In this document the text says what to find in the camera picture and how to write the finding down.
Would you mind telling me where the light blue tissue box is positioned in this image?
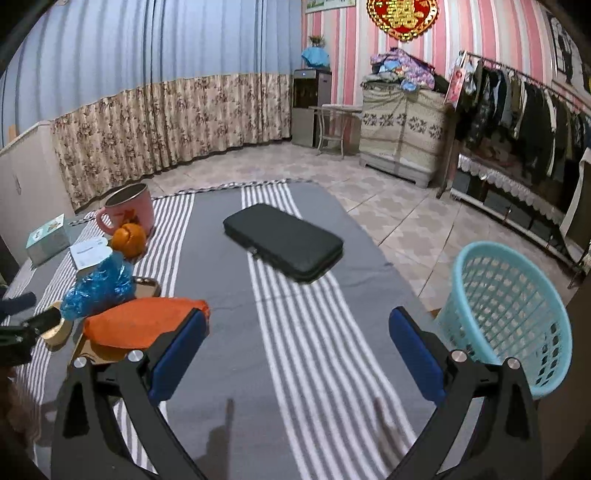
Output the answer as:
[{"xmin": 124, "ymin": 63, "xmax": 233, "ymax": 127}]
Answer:
[{"xmin": 26, "ymin": 213, "xmax": 70, "ymax": 267}]

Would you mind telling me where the grey striped table cloth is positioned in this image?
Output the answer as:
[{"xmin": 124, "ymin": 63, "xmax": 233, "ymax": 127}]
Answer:
[{"xmin": 0, "ymin": 178, "xmax": 484, "ymax": 480}]

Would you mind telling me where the red heart wall ornament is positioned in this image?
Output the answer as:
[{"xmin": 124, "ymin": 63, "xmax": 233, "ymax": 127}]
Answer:
[{"xmin": 366, "ymin": 0, "xmax": 440, "ymax": 42}]

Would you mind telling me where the white low cabinet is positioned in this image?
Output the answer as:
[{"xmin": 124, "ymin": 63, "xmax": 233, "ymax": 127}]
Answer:
[{"xmin": 0, "ymin": 122, "xmax": 74, "ymax": 265}]

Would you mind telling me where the low lace covered bench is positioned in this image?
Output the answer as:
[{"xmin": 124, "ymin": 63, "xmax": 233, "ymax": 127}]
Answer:
[{"xmin": 450, "ymin": 154, "xmax": 580, "ymax": 268}]

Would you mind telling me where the grey water dispenser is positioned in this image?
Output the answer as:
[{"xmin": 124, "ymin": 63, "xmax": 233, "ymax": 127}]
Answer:
[{"xmin": 291, "ymin": 68, "xmax": 332, "ymax": 148}]

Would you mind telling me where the orange plastic bag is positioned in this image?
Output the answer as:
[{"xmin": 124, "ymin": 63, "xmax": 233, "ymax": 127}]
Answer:
[{"xmin": 83, "ymin": 297, "xmax": 211, "ymax": 349}]

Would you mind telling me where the pile of clothes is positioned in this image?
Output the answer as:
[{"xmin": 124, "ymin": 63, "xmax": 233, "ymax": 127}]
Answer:
[{"xmin": 362, "ymin": 47, "xmax": 449, "ymax": 93}]

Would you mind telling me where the black zip case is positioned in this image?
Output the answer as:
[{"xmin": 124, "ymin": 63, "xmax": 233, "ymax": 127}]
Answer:
[{"xmin": 222, "ymin": 203, "xmax": 344, "ymax": 282}]

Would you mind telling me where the landscape wall poster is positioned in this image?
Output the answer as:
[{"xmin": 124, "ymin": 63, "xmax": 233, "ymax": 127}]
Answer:
[{"xmin": 304, "ymin": 0, "xmax": 356, "ymax": 14}]

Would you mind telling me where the small metal side table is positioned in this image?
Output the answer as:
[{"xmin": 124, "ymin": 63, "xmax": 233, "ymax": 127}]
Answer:
[{"xmin": 310, "ymin": 104, "xmax": 363, "ymax": 159}]

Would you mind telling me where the blue floral curtain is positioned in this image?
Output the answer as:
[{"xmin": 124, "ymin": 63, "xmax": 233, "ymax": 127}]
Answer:
[{"xmin": 1, "ymin": 1, "xmax": 303, "ymax": 207}]

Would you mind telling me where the framed wall picture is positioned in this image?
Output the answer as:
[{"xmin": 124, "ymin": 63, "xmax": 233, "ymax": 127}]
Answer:
[{"xmin": 546, "ymin": 11, "xmax": 590, "ymax": 96}]

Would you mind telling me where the pink metal mug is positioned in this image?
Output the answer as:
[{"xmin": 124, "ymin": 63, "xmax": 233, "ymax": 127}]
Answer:
[{"xmin": 95, "ymin": 183, "xmax": 154, "ymax": 236}]

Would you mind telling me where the gold round metal lid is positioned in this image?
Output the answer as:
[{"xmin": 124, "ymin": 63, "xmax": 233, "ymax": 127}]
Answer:
[{"xmin": 41, "ymin": 317, "xmax": 73, "ymax": 349}]

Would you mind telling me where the clothes rack with garments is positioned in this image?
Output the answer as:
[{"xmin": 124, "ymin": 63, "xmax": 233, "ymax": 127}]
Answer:
[{"xmin": 449, "ymin": 51, "xmax": 590, "ymax": 205}]

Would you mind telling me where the turquoise plastic basket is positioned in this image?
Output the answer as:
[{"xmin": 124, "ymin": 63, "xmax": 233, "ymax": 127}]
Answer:
[{"xmin": 435, "ymin": 241, "xmax": 573, "ymax": 400}]

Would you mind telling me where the white blue paper box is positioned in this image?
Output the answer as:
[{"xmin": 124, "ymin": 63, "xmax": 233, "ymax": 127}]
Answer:
[{"xmin": 69, "ymin": 237, "xmax": 112, "ymax": 271}]

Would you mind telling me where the blue covered water bottle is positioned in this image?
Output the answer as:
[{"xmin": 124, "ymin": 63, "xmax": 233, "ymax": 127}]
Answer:
[{"xmin": 301, "ymin": 35, "xmax": 331, "ymax": 70}]

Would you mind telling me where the blue plastic bag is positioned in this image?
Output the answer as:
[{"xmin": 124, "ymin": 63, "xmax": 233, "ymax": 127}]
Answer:
[{"xmin": 60, "ymin": 252, "xmax": 136, "ymax": 321}]

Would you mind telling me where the cloth covered cabinet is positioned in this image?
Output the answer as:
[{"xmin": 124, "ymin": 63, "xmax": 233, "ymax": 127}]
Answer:
[{"xmin": 359, "ymin": 82, "xmax": 451, "ymax": 188}]

